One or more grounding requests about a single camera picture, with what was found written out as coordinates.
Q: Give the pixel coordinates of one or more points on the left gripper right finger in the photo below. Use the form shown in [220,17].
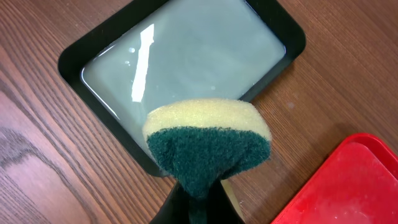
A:
[219,208]

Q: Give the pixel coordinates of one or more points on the black water basin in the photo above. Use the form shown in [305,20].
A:
[152,53]

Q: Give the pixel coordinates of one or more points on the green yellow sponge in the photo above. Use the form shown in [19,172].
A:
[203,140]

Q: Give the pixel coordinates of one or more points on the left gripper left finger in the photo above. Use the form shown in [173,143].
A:
[175,209]

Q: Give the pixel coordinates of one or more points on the red plastic tray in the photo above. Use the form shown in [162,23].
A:
[356,184]

